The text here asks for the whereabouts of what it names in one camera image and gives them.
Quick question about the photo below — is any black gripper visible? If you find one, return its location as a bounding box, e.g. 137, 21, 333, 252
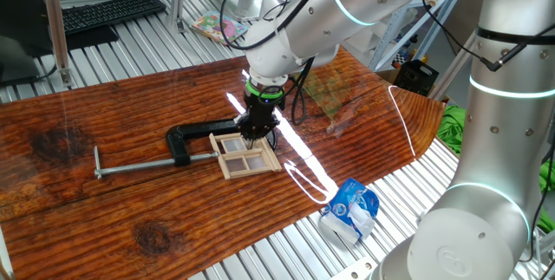
238, 93, 285, 149

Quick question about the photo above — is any miniature wooden sliding window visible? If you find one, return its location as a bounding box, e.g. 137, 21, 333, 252
208, 130, 283, 181

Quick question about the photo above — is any black C-clamp with steel screw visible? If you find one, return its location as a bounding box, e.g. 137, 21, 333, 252
93, 117, 278, 180

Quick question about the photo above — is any colourful children's book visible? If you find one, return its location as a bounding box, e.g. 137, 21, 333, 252
190, 10, 249, 46

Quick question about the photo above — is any blue tissue pack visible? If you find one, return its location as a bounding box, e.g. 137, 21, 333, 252
318, 178, 381, 245

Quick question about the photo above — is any black plastic crate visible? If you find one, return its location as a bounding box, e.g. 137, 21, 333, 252
392, 58, 439, 98

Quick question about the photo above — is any glossy wood grain mat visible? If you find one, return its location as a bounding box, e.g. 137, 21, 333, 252
0, 44, 447, 280

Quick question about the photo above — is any black keyboard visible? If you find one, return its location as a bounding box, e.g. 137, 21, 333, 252
60, 0, 168, 36

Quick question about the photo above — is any green cloth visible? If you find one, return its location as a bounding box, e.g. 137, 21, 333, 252
435, 104, 555, 233

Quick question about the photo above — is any black monitor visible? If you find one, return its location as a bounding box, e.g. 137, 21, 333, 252
0, 0, 121, 86

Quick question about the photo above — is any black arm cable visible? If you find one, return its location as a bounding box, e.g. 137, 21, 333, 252
219, 0, 335, 127

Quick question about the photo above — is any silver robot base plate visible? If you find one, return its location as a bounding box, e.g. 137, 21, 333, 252
329, 256, 378, 280

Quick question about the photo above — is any aluminium frame strut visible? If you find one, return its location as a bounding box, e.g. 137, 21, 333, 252
427, 36, 474, 101
370, 0, 476, 71

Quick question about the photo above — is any black cable with plug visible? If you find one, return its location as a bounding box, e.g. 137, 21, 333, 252
415, 0, 555, 73

